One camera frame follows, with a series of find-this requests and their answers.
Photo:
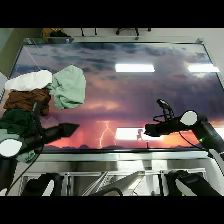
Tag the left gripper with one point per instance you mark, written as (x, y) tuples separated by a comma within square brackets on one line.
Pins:
[(56, 131)]

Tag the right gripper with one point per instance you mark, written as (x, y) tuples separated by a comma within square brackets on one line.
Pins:
[(161, 128)]

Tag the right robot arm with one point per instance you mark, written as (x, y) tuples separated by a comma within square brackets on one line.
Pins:
[(206, 133)]

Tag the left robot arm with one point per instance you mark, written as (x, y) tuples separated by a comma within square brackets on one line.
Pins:
[(30, 141)]

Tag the dark green garment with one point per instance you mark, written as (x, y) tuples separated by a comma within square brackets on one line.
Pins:
[(15, 121)]

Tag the brown garment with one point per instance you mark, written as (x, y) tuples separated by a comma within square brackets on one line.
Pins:
[(26, 100)]

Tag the pale green T-shirt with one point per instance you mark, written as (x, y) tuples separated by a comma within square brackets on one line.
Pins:
[(69, 87)]

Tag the white garment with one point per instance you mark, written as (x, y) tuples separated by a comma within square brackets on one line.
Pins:
[(28, 81)]

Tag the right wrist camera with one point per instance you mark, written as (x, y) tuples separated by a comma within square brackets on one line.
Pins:
[(167, 110)]

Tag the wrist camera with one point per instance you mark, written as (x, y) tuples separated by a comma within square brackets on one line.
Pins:
[(36, 115), (167, 110)]

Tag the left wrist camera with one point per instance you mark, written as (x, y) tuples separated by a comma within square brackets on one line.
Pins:
[(36, 115)]

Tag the silver frame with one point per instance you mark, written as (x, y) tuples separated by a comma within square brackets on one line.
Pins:
[(100, 166)]

